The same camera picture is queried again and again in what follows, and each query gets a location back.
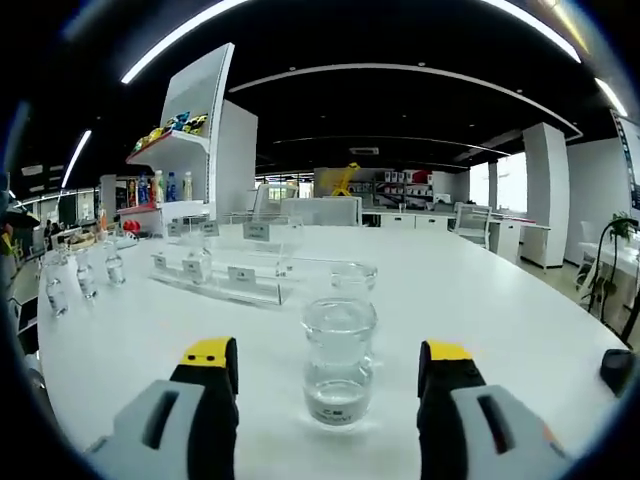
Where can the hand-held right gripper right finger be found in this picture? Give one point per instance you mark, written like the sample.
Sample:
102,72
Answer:
480,430

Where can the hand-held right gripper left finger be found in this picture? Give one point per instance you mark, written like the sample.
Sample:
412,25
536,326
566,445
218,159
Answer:
165,430

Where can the clear glass reagent bottle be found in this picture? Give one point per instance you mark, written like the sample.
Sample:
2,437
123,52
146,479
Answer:
340,395
86,282
115,272
352,277
57,297
200,250

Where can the clear acrylic reagent rack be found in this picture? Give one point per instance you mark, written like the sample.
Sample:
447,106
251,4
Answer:
235,280

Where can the orange figure bottle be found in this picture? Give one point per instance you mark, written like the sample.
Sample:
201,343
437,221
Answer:
102,225

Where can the cream drink bottle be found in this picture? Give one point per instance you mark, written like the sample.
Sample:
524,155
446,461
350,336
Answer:
159,187
188,187

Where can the basket of bread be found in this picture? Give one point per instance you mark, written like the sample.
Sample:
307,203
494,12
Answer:
80,242

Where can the white box with black inside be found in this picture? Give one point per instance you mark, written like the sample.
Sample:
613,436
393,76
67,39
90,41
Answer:
27,320

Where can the short ceiling light strip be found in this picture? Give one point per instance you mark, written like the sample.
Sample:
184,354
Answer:
77,157
611,97

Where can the red rounded object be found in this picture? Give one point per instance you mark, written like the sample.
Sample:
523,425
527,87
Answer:
131,227

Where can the dark red snack can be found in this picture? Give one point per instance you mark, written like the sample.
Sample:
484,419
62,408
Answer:
133,192

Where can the black puck-shaped object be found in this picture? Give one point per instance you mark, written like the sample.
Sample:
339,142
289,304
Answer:
617,372

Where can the row of colourful snack bags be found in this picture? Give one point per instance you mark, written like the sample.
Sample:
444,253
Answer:
192,122

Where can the white mesh office chair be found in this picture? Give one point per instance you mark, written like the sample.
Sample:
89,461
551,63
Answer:
302,210
270,200
472,222
342,210

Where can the white display shelf unit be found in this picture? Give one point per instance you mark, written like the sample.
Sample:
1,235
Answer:
195,90

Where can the white office desk with drawers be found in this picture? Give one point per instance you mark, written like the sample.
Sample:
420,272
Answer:
400,220

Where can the white tall cabinet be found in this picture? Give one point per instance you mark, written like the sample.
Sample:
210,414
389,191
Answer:
242,160

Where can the long ceiling light strip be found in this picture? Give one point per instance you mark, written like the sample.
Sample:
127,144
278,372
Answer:
175,41

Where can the green potted plant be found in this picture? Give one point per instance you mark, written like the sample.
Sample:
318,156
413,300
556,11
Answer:
622,222

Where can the far shelf of small boxes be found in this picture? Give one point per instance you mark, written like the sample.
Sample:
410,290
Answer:
405,187

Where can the ceiling air vent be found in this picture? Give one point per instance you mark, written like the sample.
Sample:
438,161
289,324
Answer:
364,150

